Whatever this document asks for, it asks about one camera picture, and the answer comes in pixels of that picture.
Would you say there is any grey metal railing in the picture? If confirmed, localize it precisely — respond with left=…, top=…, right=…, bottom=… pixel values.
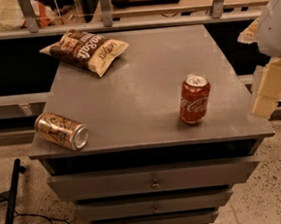
left=0, top=0, right=267, bottom=40

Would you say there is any black floor cable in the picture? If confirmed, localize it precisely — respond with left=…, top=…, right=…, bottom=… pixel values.
left=0, top=182, right=76, bottom=224

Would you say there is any grey drawer cabinet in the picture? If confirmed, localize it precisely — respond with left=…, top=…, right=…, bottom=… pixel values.
left=30, top=25, right=273, bottom=224

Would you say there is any black stand leg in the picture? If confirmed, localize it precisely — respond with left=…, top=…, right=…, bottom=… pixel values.
left=5, top=159, right=25, bottom=224

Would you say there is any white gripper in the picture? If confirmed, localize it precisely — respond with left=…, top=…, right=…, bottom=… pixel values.
left=237, top=0, right=281, bottom=118

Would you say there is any brown chip bag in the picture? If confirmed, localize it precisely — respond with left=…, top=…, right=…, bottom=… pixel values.
left=41, top=30, right=129, bottom=78

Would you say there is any gold soda can lying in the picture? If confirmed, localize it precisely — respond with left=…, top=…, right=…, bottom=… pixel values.
left=35, top=112, right=89, bottom=150

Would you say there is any red coke can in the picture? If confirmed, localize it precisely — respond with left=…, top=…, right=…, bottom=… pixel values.
left=179, top=74, right=210, bottom=124

